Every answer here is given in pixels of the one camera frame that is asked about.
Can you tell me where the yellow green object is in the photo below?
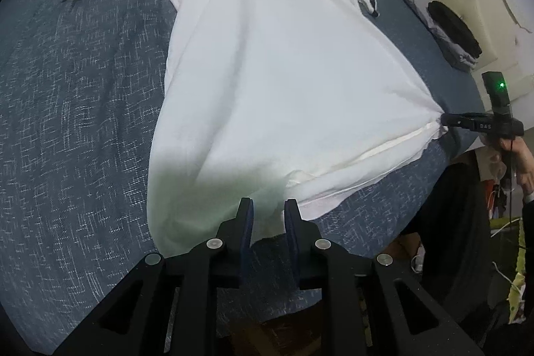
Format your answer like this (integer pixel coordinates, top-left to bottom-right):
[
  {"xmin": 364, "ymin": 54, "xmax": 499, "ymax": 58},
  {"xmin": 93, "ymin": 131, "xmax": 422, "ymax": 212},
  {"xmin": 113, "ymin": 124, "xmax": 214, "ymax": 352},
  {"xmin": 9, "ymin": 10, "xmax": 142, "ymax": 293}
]
[{"xmin": 508, "ymin": 250, "xmax": 530, "ymax": 324}]

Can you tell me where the person's right hand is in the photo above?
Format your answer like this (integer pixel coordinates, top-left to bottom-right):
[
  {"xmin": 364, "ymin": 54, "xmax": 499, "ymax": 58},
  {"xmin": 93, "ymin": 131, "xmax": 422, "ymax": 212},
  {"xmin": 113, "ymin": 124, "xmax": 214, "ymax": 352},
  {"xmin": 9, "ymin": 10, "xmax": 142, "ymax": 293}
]
[{"xmin": 498, "ymin": 137, "xmax": 534, "ymax": 197}]

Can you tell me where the person's dark clothed leg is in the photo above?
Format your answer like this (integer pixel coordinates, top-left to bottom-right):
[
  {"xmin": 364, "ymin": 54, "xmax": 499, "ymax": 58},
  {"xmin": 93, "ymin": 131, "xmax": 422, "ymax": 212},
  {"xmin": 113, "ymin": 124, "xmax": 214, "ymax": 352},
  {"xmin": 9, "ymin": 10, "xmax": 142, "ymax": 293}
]
[{"xmin": 400, "ymin": 156, "xmax": 534, "ymax": 356}]

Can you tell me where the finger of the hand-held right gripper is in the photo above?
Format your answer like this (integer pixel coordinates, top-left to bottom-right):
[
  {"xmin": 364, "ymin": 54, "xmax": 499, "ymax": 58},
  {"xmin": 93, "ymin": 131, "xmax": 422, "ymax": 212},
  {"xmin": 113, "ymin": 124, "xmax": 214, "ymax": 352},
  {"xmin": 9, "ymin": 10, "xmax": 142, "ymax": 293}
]
[{"xmin": 440, "ymin": 113, "xmax": 464, "ymax": 129}]

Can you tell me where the white polo shirt black trim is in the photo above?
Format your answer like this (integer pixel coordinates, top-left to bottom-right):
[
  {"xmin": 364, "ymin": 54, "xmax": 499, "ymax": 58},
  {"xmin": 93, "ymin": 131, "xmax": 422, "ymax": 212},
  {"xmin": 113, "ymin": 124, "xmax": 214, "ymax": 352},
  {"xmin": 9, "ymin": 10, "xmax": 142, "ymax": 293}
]
[{"xmin": 57, "ymin": 0, "xmax": 449, "ymax": 259}]

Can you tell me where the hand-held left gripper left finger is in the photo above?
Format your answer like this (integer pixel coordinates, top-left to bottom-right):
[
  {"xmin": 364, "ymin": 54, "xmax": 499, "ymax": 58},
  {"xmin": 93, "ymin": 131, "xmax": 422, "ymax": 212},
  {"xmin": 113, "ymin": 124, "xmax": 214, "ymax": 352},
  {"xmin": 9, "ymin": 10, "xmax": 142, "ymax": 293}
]
[{"xmin": 54, "ymin": 198, "xmax": 254, "ymax": 356}]

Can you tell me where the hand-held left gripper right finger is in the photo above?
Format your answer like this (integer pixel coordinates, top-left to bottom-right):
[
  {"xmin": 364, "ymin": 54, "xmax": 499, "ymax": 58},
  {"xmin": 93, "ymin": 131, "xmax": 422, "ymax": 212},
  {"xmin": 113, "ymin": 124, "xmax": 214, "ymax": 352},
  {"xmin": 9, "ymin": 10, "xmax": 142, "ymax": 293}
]
[{"xmin": 284, "ymin": 198, "xmax": 485, "ymax": 356}]

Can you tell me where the bed with blue sheet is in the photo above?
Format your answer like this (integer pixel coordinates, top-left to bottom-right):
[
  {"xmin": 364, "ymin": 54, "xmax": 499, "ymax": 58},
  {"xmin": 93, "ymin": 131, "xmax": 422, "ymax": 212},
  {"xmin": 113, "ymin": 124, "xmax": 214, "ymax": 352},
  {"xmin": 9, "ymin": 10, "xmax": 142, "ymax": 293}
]
[{"xmin": 0, "ymin": 0, "xmax": 489, "ymax": 356}]

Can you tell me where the folded grey garment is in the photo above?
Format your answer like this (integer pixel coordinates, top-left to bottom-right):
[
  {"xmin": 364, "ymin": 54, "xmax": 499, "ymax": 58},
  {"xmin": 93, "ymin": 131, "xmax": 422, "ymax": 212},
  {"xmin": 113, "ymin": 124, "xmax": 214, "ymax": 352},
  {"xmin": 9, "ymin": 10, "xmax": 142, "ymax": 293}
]
[{"xmin": 398, "ymin": 0, "xmax": 480, "ymax": 73}]

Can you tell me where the black cable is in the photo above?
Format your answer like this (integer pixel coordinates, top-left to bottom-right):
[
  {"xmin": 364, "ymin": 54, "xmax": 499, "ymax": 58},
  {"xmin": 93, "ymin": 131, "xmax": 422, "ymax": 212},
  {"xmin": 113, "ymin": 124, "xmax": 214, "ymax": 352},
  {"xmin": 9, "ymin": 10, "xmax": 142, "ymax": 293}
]
[{"xmin": 506, "ymin": 179, "xmax": 527, "ymax": 250}]

